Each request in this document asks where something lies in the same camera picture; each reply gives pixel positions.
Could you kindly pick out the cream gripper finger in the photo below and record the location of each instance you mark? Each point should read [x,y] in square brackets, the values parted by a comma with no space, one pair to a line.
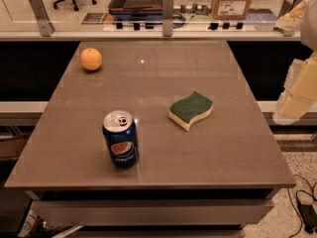
[295,19]
[299,94]

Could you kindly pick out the blue pepsi can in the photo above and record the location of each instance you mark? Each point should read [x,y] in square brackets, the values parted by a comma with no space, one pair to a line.
[120,133]

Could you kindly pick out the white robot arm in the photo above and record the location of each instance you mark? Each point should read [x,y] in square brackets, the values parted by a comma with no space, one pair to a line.
[309,37]

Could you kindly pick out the cardboard box with label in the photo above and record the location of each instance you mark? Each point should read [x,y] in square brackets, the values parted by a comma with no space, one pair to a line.
[230,9]

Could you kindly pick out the green yellow sponge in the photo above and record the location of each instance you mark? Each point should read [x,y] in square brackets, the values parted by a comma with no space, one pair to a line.
[189,110]

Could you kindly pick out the orange fruit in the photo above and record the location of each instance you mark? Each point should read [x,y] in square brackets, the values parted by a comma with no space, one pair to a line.
[90,59]

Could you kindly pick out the table drawer base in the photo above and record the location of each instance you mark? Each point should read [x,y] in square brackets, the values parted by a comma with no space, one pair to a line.
[164,214]

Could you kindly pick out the black power adapter with cable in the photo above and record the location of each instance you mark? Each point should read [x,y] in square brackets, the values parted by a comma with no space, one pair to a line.
[306,213]

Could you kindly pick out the middle metal railing post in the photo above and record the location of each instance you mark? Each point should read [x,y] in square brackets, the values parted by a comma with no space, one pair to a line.
[167,17]

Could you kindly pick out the left metal railing post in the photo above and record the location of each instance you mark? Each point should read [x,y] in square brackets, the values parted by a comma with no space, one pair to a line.
[45,26]

